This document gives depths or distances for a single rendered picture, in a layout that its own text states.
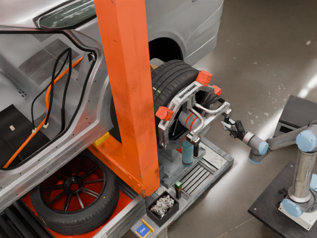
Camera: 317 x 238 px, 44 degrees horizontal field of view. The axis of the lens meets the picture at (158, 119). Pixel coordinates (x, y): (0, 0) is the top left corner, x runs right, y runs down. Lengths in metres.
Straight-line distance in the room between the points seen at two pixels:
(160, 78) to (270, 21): 2.75
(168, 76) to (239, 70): 1.90
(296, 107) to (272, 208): 1.05
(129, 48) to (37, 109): 1.56
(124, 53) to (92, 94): 0.92
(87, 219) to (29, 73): 1.20
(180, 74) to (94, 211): 1.16
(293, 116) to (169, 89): 1.43
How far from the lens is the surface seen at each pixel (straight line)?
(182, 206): 2.99
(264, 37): 5.02
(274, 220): 3.18
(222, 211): 3.49
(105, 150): 3.01
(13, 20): 2.24
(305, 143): 2.48
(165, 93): 2.68
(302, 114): 3.77
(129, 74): 1.93
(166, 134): 2.77
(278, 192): 3.30
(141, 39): 1.88
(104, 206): 2.99
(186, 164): 3.08
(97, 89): 2.72
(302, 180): 2.72
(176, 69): 2.81
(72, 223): 2.98
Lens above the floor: 3.11
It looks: 51 degrees down
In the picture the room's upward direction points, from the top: 4 degrees counter-clockwise
